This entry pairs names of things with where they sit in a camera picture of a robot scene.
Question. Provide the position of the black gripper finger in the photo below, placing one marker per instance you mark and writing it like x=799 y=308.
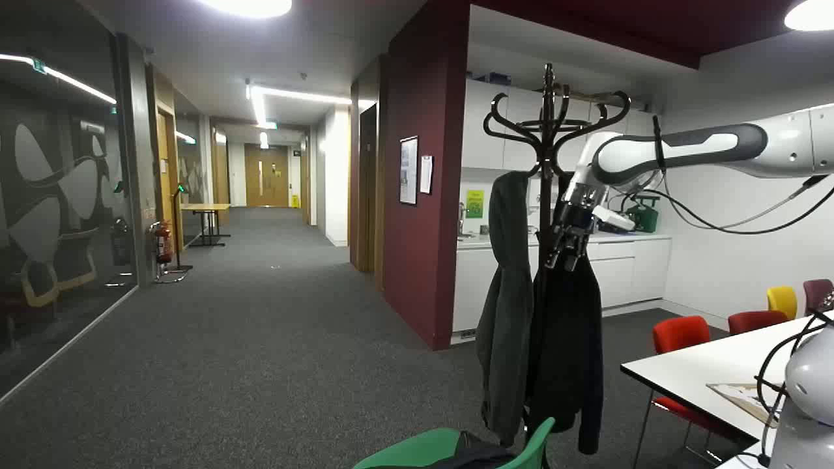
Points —
x=555 y=251
x=573 y=251

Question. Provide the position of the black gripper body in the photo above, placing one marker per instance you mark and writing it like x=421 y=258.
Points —
x=580 y=205

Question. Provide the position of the grey hoodie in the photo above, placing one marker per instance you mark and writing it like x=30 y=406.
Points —
x=503 y=329

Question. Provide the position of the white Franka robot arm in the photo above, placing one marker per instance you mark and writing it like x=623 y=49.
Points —
x=713 y=143

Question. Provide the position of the black bentwood coat stand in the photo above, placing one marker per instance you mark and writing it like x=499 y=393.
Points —
x=548 y=130

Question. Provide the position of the red chair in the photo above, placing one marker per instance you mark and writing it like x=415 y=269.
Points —
x=753 y=320
x=681 y=333

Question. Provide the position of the yellow chair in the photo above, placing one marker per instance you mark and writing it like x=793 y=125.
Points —
x=782 y=299

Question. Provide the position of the black garment on chair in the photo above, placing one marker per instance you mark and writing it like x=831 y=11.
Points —
x=469 y=454

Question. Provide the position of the maroon chair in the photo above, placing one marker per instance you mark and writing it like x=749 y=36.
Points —
x=817 y=295

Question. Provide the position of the green plastic chair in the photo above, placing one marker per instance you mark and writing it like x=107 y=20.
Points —
x=406 y=450

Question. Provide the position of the white lower kitchen cabinets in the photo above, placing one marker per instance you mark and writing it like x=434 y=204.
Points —
x=627 y=274

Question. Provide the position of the white kitchen cabinets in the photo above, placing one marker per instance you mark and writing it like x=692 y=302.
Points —
x=627 y=274
x=486 y=121

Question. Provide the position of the green container on counter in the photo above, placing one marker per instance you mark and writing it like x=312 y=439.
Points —
x=645 y=216

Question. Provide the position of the black jacket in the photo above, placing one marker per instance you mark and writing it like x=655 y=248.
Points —
x=563 y=364

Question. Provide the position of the white upper kitchen cabinets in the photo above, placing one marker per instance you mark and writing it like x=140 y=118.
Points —
x=486 y=121

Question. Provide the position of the white table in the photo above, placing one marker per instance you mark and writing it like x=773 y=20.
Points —
x=705 y=368

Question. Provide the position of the paper sheet on table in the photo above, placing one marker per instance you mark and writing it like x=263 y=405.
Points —
x=745 y=397

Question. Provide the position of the wooden double door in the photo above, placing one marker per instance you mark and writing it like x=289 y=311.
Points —
x=267 y=178

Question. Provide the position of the strip ceiling light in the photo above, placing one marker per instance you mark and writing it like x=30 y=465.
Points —
x=296 y=95

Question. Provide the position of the wooden corridor table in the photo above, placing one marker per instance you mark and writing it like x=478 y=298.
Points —
x=206 y=205

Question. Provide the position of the red fire extinguisher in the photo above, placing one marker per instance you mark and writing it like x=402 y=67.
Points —
x=161 y=242

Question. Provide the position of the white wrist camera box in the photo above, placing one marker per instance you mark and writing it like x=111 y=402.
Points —
x=616 y=216

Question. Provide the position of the green wall poster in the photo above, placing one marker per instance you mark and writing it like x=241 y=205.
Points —
x=475 y=204

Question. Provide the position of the white paper wall notice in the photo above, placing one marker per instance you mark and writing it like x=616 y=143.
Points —
x=425 y=173

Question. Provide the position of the framed wall notice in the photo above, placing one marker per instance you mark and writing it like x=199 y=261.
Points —
x=406 y=170

